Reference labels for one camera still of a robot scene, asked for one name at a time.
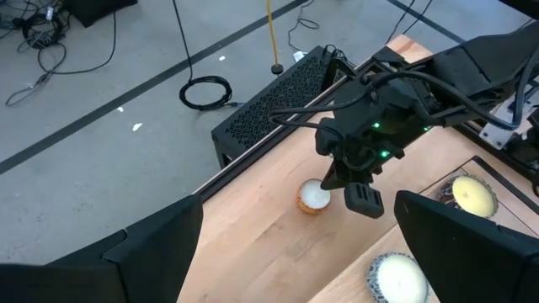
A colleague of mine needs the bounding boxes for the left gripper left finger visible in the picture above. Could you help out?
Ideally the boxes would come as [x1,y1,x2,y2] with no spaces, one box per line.
[0,194,205,303]

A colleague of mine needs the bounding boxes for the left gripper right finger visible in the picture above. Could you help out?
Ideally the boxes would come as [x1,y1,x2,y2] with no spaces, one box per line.
[393,189,539,303]

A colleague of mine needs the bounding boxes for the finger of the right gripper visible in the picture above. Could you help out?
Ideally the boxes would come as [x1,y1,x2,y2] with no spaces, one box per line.
[343,181,386,220]
[319,161,351,192]

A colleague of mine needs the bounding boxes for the yellow-green tealight candle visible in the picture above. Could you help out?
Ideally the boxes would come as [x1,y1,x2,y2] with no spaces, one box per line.
[437,173,500,220]

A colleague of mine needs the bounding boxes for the wooden riser shelf black legs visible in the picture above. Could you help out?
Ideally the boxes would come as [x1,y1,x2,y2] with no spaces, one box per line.
[307,154,539,303]

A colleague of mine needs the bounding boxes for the black perforated metal box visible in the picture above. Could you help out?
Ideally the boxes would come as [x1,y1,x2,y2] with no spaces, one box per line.
[210,45,350,169]

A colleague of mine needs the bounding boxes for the black floor box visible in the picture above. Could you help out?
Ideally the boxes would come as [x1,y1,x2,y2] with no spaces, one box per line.
[62,0,138,27]

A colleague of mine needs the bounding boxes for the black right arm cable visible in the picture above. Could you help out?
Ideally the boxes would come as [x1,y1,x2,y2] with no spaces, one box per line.
[268,69,523,131]

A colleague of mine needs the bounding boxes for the yellow hanging cable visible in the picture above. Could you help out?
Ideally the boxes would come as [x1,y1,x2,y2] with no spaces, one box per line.
[264,0,284,76]

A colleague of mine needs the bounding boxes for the black looped floor cables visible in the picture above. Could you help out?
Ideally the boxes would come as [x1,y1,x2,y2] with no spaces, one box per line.
[287,0,321,54]

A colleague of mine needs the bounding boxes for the black coiled floor cable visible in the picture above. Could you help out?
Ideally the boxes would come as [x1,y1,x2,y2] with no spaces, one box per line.
[171,0,235,113]

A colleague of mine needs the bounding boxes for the black floor cable tangle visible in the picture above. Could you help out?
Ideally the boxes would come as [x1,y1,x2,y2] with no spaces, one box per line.
[3,0,117,106]

